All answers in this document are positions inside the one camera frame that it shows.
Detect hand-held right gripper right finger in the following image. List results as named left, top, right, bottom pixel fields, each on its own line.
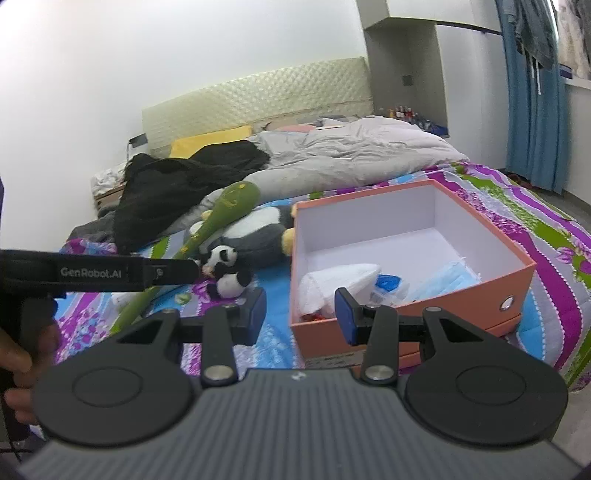
left=334, top=287, right=498, bottom=385

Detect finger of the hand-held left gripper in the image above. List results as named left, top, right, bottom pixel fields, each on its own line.
left=150, top=257, right=203, bottom=286

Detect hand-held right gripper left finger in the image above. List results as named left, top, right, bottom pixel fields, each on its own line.
left=108, top=287, right=269, bottom=389

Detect white cloth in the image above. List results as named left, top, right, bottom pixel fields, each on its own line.
left=297, top=263, right=382, bottom=320
left=89, top=162, right=129, bottom=195

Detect small panda plush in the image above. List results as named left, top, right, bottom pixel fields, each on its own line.
left=200, top=244, right=254, bottom=301

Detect orange cardboard box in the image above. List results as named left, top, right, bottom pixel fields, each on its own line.
left=289, top=179, right=537, bottom=360

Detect person's left hand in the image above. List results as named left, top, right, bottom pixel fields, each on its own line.
left=0, top=318, right=62, bottom=426

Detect dark grey cloth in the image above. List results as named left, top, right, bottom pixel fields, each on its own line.
left=68, top=216, right=117, bottom=241

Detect blue plastic bag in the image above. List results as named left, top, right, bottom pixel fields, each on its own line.
left=373, top=273, right=411, bottom=297

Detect wooden nightstand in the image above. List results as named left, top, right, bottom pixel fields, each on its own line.
left=94, top=182, right=126, bottom=209

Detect grey white penguin plush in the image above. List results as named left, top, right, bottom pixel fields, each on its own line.
left=184, top=203, right=299, bottom=269

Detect green plush bat toy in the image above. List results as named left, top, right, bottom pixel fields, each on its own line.
left=110, top=181, right=262, bottom=334

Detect black clothes pile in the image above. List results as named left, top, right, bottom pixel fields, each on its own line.
left=113, top=140, right=271, bottom=256

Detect white crumpled cloth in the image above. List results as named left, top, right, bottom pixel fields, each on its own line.
left=89, top=162, right=129, bottom=195

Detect blue face masks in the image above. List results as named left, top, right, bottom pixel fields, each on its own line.
left=405, top=260, right=482, bottom=304

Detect yellow pillow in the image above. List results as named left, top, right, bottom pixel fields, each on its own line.
left=168, top=124, right=254, bottom=160

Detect grey quilt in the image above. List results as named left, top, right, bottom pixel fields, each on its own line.
left=161, top=115, right=470, bottom=237

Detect cream padded headboard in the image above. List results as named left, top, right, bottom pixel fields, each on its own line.
left=141, top=56, right=374, bottom=156

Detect colourful floral bedsheet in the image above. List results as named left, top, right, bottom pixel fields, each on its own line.
left=54, top=159, right=591, bottom=394

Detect group of small bottles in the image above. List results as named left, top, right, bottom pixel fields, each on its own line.
left=387, top=104, right=417, bottom=123

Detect blue curtain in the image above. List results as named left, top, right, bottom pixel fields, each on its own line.
left=495, top=0, right=572, bottom=195

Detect black curtain rod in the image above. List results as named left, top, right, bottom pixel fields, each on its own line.
left=435, top=18, right=502, bottom=35

